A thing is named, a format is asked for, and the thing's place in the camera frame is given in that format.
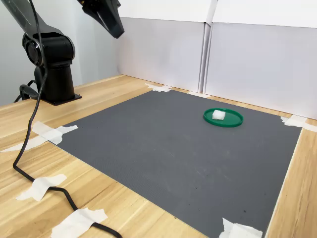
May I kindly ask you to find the small white plastic terminal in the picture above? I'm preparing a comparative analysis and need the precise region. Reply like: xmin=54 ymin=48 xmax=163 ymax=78
xmin=212 ymin=110 xmax=226 ymax=121

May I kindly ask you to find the round green lid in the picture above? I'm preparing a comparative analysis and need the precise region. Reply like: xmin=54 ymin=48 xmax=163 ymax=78
xmin=203 ymin=108 xmax=244 ymax=128

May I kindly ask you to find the white partition panel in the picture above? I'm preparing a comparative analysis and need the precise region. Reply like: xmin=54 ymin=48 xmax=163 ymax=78
xmin=116 ymin=0 xmax=214 ymax=93
xmin=203 ymin=0 xmax=317 ymax=121

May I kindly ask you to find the white masking tape piece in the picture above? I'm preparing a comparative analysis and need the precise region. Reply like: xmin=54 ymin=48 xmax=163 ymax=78
xmin=51 ymin=208 xmax=108 ymax=238
xmin=0 ymin=120 xmax=79 ymax=153
xmin=218 ymin=217 xmax=264 ymax=238
xmin=16 ymin=174 xmax=68 ymax=202
xmin=145 ymin=83 xmax=172 ymax=93
xmin=187 ymin=91 xmax=211 ymax=99
xmin=280 ymin=115 xmax=317 ymax=132

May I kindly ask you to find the white partition joining profile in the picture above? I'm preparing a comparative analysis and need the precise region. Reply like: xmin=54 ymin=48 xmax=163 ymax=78
xmin=198 ymin=0 xmax=218 ymax=94

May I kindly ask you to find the dark grey mat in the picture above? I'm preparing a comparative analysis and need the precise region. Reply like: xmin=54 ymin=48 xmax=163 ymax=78
xmin=49 ymin=89 xmax=303 ymax=238

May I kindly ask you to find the black camera cable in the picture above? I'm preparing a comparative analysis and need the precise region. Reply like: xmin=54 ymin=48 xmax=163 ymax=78
xmin=12 ymin=0 xmax=123 ymax=238

